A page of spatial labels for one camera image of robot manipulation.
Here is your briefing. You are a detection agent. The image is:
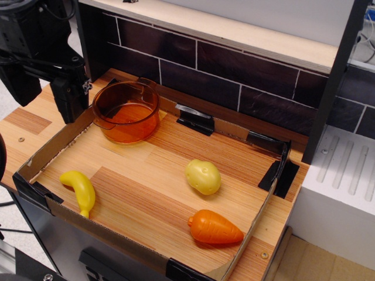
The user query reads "brown cardboard fence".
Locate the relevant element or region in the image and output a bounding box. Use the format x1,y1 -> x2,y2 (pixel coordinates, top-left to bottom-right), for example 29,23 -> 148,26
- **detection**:
17,84 -> 291,280

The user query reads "wooden shelf with tile backsplash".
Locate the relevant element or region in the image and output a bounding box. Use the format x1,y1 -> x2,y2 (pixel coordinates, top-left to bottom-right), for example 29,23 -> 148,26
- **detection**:
77,1 -> 374,163

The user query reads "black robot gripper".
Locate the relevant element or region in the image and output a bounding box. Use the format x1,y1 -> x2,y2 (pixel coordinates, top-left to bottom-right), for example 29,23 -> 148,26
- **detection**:
1,26 -> 90,124

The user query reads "black tape strip right corner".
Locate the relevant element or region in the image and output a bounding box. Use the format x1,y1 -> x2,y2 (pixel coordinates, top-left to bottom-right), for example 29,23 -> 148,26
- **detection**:
258,161 -> 299,199

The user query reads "black tape front right corner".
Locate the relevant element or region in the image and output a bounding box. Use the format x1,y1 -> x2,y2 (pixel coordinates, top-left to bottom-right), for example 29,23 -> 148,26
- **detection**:
166,258 -> 214,281

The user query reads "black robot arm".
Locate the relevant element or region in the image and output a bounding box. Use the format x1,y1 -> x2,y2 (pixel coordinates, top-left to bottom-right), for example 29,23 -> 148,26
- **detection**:
1,1 -> 91,124

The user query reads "black floor cable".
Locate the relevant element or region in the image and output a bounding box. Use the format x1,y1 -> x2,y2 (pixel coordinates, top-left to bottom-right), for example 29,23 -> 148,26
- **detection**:
0,200 -> 33,235

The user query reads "yellow plastic toy banana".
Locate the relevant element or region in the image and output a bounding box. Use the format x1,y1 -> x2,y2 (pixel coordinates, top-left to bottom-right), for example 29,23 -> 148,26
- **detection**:
59,170 -> 96,219

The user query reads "white ribbed drainboard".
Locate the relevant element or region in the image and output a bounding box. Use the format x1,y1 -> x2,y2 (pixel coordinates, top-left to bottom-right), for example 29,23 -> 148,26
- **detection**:
288,60 -> 375,270

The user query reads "orange plastic toy carrot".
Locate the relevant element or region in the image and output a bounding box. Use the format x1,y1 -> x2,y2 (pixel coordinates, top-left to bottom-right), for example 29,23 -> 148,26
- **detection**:
187,210 -> 244,244

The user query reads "black tape front left corner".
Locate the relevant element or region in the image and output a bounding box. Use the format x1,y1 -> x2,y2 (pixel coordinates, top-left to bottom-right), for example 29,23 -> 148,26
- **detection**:
12,172 -> 64,217

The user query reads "yellow plastic toy potato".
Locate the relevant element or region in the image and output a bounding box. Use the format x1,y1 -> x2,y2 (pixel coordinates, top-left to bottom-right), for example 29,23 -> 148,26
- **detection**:
185,159 -> 221,195

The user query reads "orange transparent plastic pot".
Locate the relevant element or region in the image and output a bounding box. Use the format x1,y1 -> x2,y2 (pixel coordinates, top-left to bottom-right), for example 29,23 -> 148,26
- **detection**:
91,78 -> 160,143

